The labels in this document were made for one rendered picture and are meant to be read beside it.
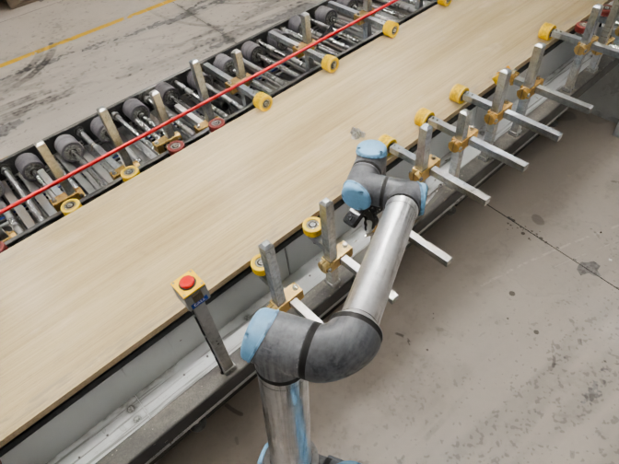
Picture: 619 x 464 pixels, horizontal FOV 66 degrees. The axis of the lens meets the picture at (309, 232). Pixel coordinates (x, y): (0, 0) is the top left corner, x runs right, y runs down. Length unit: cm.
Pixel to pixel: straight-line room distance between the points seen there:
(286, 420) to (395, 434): 128
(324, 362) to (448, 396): 159
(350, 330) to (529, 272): 209
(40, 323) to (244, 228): 77
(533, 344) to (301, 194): 142
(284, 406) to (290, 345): 20
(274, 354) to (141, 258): 104
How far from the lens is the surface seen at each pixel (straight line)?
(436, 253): 180
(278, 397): 107
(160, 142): 245
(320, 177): 201
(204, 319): 147
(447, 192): 225
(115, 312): 179
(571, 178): 357
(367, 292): 103
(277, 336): 95
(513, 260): 297
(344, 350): 93
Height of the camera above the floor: 226
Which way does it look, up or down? 49 degrees down
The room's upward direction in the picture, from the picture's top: 7 degrees counter-clockwise
